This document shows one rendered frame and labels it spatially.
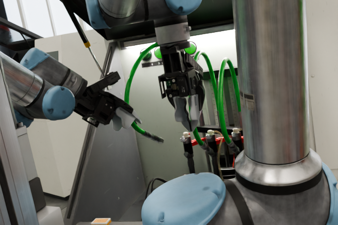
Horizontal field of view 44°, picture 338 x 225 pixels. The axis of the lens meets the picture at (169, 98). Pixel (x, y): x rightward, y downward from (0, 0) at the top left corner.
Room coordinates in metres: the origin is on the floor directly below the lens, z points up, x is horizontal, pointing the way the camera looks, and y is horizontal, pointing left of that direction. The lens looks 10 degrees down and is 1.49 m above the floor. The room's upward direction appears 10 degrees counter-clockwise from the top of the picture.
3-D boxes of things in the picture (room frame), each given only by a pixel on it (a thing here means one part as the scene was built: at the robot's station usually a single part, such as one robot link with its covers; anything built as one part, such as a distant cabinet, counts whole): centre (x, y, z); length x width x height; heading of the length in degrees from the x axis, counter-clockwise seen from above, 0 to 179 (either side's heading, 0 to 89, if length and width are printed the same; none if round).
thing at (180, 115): (0.96, -0.02, 1.27); 0.06 x 0.03 x 0.09; 160
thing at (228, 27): (1.54, -0.12, 1.43); 0.54 x 0.03 x 0.02; 70
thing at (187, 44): (0.95, -0.03, 1.38); 0.09 x 0.08 x 0.12; 160
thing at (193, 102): (0.95, -0.05, 1.27); 0.06 x 0.03 x 0.09; 160
